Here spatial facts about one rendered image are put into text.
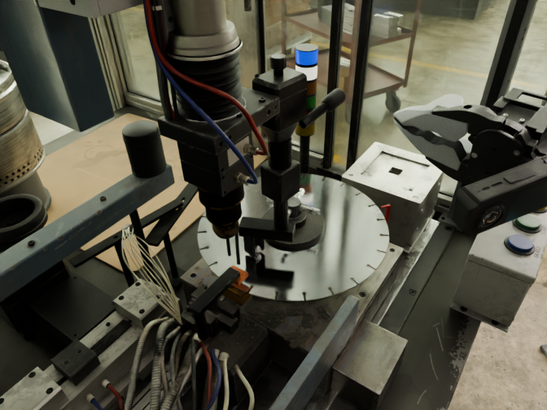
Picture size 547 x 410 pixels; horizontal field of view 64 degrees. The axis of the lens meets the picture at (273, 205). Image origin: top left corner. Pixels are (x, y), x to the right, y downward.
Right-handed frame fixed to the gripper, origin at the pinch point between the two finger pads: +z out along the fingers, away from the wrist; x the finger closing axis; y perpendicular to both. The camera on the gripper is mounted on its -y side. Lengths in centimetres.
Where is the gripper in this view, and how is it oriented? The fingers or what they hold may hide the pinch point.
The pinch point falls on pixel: (400, 123)
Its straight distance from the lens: 52.6
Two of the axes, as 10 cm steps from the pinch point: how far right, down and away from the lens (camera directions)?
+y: 6.8, -5.8, 4.4
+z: -7.2, -4.2, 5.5
